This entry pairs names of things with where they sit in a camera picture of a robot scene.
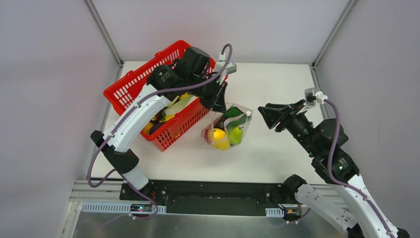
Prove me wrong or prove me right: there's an aluminium frame rail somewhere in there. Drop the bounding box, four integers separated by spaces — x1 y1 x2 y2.
69 179 367 209

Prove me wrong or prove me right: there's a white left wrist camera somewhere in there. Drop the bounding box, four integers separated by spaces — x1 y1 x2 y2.
213 53 237 79

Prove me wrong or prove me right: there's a green pear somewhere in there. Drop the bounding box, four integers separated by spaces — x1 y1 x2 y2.
228 126 243 146

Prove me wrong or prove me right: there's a yellow mango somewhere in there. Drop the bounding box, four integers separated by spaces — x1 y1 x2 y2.
212 128 230 151

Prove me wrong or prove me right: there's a white chinese cabbage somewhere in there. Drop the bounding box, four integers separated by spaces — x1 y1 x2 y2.
164 95 196 116

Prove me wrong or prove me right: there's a green leafy bok choy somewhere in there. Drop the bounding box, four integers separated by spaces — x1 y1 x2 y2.
224 107 247 127

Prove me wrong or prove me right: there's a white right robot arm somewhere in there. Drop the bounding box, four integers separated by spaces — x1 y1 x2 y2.
258 100 409 238

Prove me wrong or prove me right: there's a red plastic shopping basket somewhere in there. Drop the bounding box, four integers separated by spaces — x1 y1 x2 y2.
104 40 216 151

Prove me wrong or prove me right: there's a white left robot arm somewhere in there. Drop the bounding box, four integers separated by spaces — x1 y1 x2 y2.
90 44 233 201

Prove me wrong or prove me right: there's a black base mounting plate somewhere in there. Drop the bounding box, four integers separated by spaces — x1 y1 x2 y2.
140 180 302 216

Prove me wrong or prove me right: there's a clear zip top bag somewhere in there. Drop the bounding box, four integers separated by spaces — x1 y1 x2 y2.
201 103 254 151

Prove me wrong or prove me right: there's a purple eggplant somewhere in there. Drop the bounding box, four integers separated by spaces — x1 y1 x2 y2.
149 122 165 135

